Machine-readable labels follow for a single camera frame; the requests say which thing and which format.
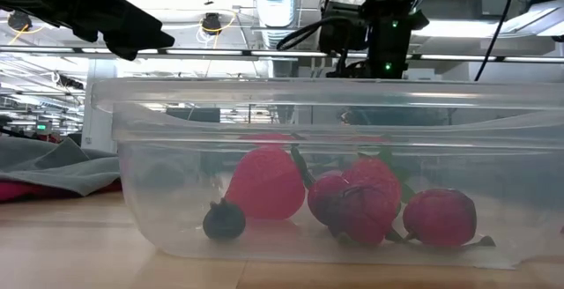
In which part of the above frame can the small red toy strawberry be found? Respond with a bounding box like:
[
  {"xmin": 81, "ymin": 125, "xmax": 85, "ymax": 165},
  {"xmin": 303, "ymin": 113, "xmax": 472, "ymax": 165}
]
[{"xmin": 341, "ymin": 146, "xmax": 418, "ymax": 206}]

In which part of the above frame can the large red toy strawberry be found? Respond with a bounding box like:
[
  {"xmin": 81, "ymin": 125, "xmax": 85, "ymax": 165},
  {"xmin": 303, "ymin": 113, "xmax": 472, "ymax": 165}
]
[{"xmin": 223, "ymin": 144, "xmax": 307, "ymax": 220}]

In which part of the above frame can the dark toy blueberry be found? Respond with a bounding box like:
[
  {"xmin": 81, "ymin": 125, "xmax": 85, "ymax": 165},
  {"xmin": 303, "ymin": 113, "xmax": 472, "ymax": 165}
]
[{"xmin": 202, "ymin": 197, "xmax": 247, "ymax": 241}]

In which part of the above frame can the clear plastic tupperware container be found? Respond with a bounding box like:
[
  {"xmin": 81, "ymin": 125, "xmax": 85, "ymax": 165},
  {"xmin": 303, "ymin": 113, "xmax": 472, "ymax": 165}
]
[{"xmin": 90, "ymin": 76, "xmax": 564, "ymax": 271}]

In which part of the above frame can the dark background screen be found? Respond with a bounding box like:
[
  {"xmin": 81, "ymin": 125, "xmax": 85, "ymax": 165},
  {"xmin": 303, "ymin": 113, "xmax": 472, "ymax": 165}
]
[{"xmin": 166, "ymin": 107, "xmax": 221, "ymax": 124}]

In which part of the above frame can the long horizontal light bar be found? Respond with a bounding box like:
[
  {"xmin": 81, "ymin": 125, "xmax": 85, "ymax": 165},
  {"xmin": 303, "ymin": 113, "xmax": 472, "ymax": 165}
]
[{"xmin": 0, "ymin": 45, "xmax": 564, "ymax": 64}]

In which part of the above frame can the grey cloth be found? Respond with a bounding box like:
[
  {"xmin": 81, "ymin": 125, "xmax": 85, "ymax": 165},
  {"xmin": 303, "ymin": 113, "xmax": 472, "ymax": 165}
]
[{"xmin": 0, "ymin": 135, "xmax": 122, "ymax": 196}]

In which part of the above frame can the red cloth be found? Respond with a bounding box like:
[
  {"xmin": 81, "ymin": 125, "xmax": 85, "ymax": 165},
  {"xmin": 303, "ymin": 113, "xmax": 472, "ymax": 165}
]
[{"xmin": 0, "ymin": 178, "xmax": 123, "ymax": 203}]

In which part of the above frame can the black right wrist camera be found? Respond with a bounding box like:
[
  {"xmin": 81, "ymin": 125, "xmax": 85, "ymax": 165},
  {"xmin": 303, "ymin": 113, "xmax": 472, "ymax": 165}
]
[{"xmin": 317, "ymin": 1, "xmax": 370, "ymax": 56}]

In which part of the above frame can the black ceiling device yellow cable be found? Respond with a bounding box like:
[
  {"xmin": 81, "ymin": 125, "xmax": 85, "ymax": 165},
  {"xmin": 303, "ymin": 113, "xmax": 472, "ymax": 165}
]
[
  {"xmin": 7, "ymin": 11, "xmax": 33, "ymax": 33},
  {"xmin": 200, "ymin": 11, "xmax": 224, "ymax": 35}
]

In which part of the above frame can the black right camera cable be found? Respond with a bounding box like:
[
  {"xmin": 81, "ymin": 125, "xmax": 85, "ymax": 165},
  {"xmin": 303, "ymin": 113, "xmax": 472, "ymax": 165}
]
[{"xmin": 275, "ymin": 14, "xmax": 353, "ymax": 53}]

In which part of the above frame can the black hanging arm cable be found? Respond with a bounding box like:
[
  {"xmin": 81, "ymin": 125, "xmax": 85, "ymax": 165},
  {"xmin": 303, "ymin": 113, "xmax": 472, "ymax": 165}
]
[{"xmin": 473, "ymin": 0, "xmax": 516, "ymax": 82}]

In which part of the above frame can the silver ribbed ventilation duct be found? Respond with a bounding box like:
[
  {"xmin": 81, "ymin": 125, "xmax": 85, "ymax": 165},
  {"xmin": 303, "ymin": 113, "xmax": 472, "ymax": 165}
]
[{"xmin": 251, "ymin": 0, "xmax": 301, "ymax": 78}]

